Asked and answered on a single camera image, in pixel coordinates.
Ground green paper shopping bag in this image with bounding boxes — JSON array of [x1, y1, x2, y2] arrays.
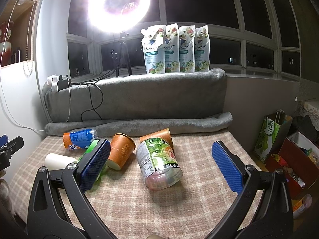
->
[[254, 110, 292, 164]]

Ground grey covered backrest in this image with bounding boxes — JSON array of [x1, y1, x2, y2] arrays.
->
[[44, 68, 227, 122]]

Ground refill pouch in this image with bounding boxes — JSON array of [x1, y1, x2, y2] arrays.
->
[[179, 25, 196, 73], [194, 25, 210, 72], [141, 24, 165, 74], [164, 23, 180, 73]]

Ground red cardboard box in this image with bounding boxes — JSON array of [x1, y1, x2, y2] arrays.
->
[[266, 132, 318, 200]]

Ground black tripod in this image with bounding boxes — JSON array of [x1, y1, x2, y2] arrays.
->
[[116, 32, 132, 78]]

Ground white power strip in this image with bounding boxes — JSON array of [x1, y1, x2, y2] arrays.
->
[[46, 74, 71, 92]]

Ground ring light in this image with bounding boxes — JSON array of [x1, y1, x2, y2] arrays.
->
[[88, 0, 151, 33]]

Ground lace covered side table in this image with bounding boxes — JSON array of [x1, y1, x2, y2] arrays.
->
[[294, 97, 319, 130]]

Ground orange paper cup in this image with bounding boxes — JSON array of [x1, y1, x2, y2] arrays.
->
[[106, 133, 136, 170], [140, 128, 174, 149]]

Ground white plastic cup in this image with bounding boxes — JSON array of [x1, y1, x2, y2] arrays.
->
[[44, 153, 77, 170]]

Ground wooden shelf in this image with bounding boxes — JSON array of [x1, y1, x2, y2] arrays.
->
[[1, 0, 39, 65]]

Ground orange blue Arctic Ocean cup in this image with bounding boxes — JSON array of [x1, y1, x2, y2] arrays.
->
[[63, 129, 98, 150]]

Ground white charging cable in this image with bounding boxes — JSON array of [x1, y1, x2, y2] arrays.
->
[[0, 0, 72, 132]]

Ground green bottle cup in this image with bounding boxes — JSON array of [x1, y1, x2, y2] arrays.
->
[[77, 139, 109, 180]]

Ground orange paper cup far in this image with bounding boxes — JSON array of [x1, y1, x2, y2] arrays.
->
[[140, 128, 174, 149]]

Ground red vase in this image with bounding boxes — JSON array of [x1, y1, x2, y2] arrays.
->
[[1, 21, 14, 67]]

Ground grey rolled blanket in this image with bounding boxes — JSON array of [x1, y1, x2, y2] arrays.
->
[[45, 112, 233, 137]]

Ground black power cable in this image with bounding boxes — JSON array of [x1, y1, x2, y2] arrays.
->
[[71, 68, 118, 122]]

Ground orange paper cup near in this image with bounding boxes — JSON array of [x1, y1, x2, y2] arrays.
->
[[106, 133, 136, 170]]

